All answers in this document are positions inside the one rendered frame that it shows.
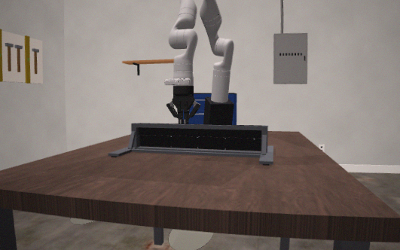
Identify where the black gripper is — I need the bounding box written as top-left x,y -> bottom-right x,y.
166,86 -> 200,124

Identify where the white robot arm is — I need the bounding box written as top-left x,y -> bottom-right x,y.
165,0 -> 234,102

